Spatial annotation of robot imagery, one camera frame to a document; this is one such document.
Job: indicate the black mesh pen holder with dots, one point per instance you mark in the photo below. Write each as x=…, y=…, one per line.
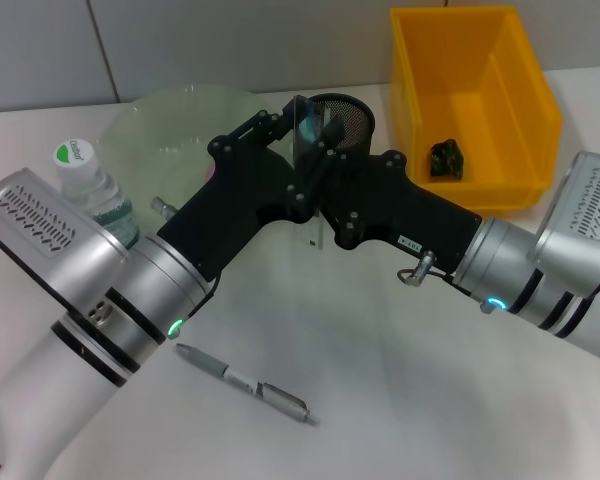
x=357, y=125

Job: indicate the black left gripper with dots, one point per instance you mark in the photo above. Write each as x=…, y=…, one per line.
x=230, y=200

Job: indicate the green plastic wrapper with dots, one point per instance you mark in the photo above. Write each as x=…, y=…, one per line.
x=447, y=160

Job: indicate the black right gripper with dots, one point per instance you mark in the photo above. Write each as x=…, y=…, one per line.
x=405, y=210

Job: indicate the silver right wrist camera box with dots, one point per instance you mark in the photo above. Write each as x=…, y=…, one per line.
x=580, y=220

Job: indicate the yellow plastic bin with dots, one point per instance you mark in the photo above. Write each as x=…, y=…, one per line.
x=472, y=100

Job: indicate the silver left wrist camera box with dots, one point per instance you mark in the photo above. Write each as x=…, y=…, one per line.
x=45, y=240

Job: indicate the grey white pen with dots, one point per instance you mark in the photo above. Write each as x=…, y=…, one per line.
x=245, y=382

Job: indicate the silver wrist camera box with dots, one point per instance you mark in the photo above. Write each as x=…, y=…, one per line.
x=580, y=220
x=45, y=240

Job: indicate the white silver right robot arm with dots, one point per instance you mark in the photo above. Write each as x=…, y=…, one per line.
x=500, y=270

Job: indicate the transparent plastic ruler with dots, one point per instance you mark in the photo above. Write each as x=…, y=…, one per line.
x=311, y=235

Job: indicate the translucent green fruit plate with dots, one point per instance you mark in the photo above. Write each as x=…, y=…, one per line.
x=170, y=130

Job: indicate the clear green-label water bottle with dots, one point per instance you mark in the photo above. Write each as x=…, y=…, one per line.
x=100, y=200

